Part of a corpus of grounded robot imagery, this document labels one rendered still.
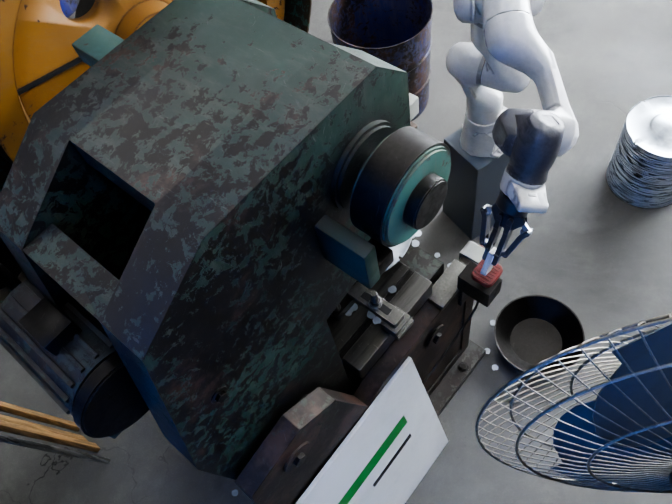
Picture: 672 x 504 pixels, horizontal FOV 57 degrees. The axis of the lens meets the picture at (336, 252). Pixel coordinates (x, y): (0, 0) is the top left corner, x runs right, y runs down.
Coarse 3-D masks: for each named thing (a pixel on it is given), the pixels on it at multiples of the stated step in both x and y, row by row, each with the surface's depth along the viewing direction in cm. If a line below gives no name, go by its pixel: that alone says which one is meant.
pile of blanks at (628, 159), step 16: (624, 128) 227; (624, 144) 228; (624, 160) 231; (640, 160) 224; (656, 160) 219; (608, 176) 250; (624, 176) 236; (640, 176) 229; (656, 176) 225; (624, 192) 241; (640, 192) 235; (656, 192) 233
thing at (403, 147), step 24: (384, 144) 94; (408, 144) 93; (432, 144) 94; (384, 168) 92; (408, 168) 91; (360, 192) 94; (384, 192) 92; (360, 216) 96; (336, 240) 100; (360, 240) 99; (336, 264) 108; (360, 264) 100; (384, 264) 106
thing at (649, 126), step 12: (660, 96) 230; (636, 108) 229; (648, 108) 228; (660, 108) 227; (636, 120) 226; (648, 120) 225; (660, 120) 224; (636, 132) 223; (648, 132) 223; (660, 132) 221; (636, 144) 221; (648, 144) 220; (660, 144) 219; (660, 156) 216
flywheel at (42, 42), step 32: (0, 0) 97; (32, 0) 104; (96, 0) 116; (128, 0) 118; (160, 0) 124; (0, 32) 100; (32, 32) 107; (64, 32) 112; (128, 32) 119; (0, 64) 102; (32, 64) 110; (64, 64) 115; (0, 96) 105; (32, 96) 113; (0, 128) 108
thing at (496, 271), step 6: (480, 264) 155; (498, 264) 154; (474, 270) 155; (480, 270) 154; (492, 270) 154; (498, 270) 154; (474, 276) 154; (480, 276) 154; (486, 276) 153; (492, 276) 153; (498, 276) 153; (480, 282) 153; (486, 282) 152; (492, 282) 152
